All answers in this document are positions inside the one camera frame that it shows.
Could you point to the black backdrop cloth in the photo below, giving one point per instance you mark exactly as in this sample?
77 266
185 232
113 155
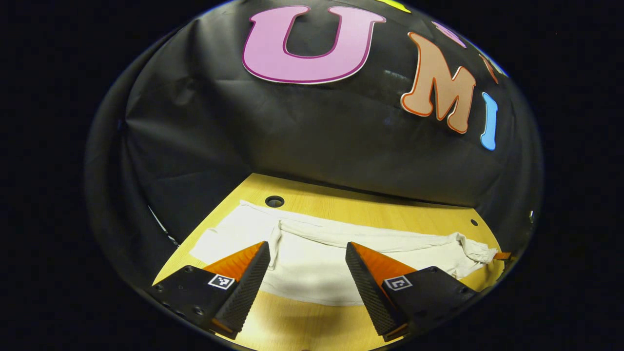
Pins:
292 131

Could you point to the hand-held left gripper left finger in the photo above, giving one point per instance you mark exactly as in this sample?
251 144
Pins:
248 287

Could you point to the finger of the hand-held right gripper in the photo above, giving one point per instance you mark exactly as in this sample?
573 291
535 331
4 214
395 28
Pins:
502 255

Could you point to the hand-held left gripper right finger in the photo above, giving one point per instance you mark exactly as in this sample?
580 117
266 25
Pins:
368 292

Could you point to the white jeans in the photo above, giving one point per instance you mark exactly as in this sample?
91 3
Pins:
317 253

